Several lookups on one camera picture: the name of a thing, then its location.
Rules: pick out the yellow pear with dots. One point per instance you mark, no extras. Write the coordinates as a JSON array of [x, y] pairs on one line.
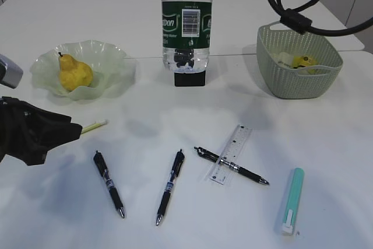
[[73, 73]]

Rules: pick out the blue black gel pen middle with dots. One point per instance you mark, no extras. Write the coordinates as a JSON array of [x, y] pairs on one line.
[[174, 173]]

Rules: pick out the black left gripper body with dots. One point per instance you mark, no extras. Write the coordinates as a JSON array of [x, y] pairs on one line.
[[14, 137]]

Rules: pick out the pale green wavy glass plate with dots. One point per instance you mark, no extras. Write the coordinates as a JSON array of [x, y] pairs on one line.
[[113, 70]]

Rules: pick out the clear plastic ruler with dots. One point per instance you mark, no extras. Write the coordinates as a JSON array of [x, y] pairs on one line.
[[221, 174]]

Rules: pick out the yellow-green utility knife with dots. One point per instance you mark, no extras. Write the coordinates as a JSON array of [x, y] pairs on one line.
[[93, 126]]

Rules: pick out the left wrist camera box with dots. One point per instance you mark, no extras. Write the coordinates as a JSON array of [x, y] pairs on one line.
[[11, 73]]

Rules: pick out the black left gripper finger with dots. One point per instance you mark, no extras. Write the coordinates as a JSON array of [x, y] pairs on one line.
[[50, 130], [33, 155]]

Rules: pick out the teal white utility knife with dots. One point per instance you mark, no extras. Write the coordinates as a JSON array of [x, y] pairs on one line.
[[293, 201]]

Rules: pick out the green woven plastic basket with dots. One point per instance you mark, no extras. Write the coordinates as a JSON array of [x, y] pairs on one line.
[[306, 83]]

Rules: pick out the black square pen holder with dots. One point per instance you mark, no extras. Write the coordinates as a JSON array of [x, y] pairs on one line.
[[189, 79]]

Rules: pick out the black gel pen on ruler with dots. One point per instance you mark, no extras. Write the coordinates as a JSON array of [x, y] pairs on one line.
[[231, 165]]

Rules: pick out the clear plastic water bottle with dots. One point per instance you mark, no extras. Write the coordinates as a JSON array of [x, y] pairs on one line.
[[186, 26]]

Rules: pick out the black gel pen left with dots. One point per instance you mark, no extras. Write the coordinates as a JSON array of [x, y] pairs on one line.
[[105, 174]]

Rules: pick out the yellow white waste paper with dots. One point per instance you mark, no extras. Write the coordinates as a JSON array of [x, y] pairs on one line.
[[290, 61]]

